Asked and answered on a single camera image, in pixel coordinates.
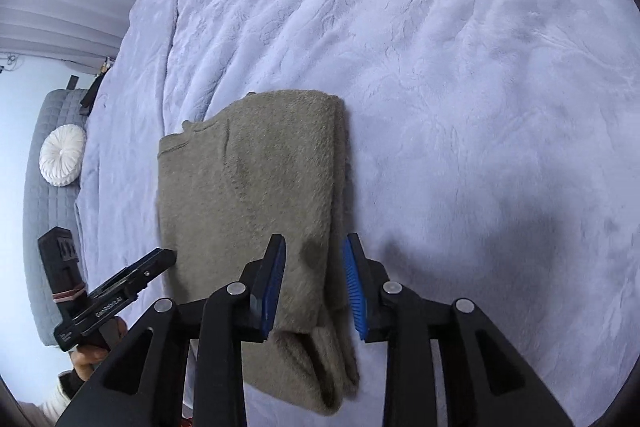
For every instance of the grey quilted headboard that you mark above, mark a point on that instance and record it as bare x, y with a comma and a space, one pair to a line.
47, 212

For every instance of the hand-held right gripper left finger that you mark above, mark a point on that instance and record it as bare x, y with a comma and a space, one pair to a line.
274, 287

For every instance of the person's left hand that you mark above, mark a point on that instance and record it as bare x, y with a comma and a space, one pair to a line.
87, 359

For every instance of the person's left forearm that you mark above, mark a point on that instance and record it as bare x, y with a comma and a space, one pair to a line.
47, 404

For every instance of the grey-brown knit sweater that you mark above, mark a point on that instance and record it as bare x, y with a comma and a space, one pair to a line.
260, 177

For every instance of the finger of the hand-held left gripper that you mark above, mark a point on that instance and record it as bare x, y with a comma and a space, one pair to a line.
150, 264

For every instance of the lavender plush blanket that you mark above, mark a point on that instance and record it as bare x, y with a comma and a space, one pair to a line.
450, 82

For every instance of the white round cushion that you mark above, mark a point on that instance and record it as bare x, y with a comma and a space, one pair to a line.
62, 154

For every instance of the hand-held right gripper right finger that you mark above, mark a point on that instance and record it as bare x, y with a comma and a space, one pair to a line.
354, 287

